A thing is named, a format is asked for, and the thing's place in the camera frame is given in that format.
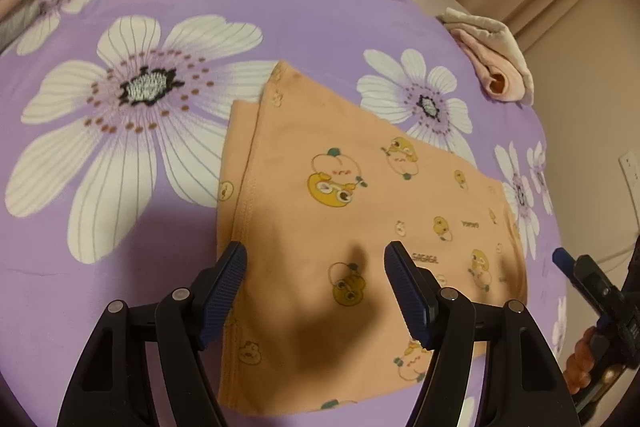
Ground pink rolled small garment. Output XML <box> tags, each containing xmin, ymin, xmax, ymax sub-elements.
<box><xmin>437</xmin><ymin>8</ymin><xmax>535</xmax><ymax>106</ymax></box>

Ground orange cartoon print garment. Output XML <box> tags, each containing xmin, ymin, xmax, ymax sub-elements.
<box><xmin>218</xmin><ymin>63</ymin><xmax>527</xmax><ymax>416</ymax></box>

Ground purple floral bed sheet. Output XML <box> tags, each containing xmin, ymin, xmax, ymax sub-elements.
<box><xmin>1</xmin><ymin>0</ymin><xmax>566</xmax><ymax>426</ymax></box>

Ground white wall power strip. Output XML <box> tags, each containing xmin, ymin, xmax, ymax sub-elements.
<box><xmin>618</xmin><ymin>150</ymin><xmax>640</xmax><ymax>195</ymax></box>

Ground person's hand on handle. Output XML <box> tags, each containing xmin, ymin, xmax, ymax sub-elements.
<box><xmin>563</xmin><ymin>326</ymin><xmax>597</xmax><ymax>395</ymax></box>

